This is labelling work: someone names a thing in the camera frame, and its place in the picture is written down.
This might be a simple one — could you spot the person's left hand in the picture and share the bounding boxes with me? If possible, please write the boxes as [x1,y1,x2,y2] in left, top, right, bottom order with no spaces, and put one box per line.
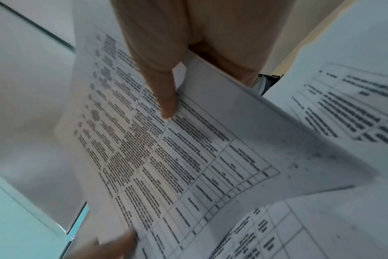
[62,229,139,259]

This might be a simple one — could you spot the person's right hand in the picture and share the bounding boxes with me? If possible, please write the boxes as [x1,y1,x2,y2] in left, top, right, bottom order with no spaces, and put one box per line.
[110,0,298,119]

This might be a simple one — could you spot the black mesh paper tray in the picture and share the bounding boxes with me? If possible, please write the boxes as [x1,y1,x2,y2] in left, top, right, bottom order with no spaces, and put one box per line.
[251,73,284,96]

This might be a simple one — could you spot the paper stack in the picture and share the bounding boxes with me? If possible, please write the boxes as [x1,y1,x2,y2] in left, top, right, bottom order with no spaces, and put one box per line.
[53,0,380,259]

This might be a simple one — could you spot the pile of printed papers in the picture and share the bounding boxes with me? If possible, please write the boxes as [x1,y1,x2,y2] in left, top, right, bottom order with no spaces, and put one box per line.
[209,0,388,259]

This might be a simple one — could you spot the window with black frame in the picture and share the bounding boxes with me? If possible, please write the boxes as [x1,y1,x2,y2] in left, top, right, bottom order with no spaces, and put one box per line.
[0,0,90,259]

